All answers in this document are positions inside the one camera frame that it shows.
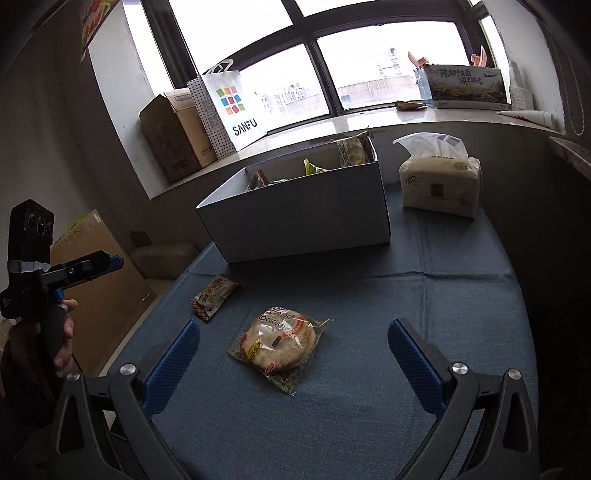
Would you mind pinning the person's left forearm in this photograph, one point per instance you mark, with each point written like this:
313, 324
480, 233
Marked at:
23, 387

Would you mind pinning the pink plastic piece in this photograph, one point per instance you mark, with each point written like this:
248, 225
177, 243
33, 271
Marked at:
418, 59
479, 56

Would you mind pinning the orange dark snack packet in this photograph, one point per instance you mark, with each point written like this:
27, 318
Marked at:
257, 181

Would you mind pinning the yellow snack packet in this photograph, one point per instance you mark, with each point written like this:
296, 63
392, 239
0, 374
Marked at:
311, 168

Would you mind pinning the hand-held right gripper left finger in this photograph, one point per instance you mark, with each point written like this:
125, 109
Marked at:
173, 364

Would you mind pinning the person's left hand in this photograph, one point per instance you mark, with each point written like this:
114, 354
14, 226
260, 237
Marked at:
69, 323

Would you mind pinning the white tube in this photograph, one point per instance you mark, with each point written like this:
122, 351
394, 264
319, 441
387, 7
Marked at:
531, 117

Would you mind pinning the white plastic bottle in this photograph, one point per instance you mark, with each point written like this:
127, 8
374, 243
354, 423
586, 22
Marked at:
519, 92

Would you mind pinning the white tissue pack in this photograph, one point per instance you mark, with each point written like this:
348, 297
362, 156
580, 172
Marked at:
438, 184

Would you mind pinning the brown snack bar packet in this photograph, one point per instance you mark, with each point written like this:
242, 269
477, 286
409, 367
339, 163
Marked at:
213, 296

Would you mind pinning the dark stitched panel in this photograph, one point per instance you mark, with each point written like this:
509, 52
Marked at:
568, 69

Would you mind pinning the blue paper bag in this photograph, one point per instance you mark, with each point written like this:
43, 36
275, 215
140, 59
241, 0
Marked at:
424, 87

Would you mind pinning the flat cardboard sheet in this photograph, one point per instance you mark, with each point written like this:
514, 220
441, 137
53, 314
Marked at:
101, 277

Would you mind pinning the beige padded stool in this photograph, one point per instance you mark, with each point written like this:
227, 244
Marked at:
161, 254

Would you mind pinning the light brown cardboard box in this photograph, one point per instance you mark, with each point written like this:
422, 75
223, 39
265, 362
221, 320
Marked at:
194, 129

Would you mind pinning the dark brown cardboard box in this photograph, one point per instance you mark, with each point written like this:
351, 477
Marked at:
166, 138

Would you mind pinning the black window frame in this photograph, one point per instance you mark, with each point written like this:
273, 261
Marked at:
310, 27

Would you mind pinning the beige cookie packet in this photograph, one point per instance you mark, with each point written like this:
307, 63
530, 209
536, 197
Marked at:
353, 150

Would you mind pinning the marble windowsill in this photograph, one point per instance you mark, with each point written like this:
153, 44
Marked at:
323, 127

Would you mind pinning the white dotted shopping bag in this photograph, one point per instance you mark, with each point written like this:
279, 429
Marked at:
235, 110

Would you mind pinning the white cardboard box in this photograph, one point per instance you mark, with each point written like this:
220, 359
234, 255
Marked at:
300, 212

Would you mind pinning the wall poster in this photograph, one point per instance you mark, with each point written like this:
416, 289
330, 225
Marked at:
94, 23

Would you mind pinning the round bread packet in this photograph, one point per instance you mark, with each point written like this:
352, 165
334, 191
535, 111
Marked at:
281, 341

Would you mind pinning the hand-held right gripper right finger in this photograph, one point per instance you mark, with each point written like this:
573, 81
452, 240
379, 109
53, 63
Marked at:
411, 360

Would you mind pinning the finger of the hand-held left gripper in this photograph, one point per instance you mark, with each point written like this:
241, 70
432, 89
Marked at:
116, 264
78, 270

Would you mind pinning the printed carton box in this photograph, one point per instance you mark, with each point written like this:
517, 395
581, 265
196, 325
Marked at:
466, 85

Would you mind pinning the crumpled snack wrapper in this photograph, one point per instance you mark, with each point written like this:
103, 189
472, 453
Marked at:
411, 105

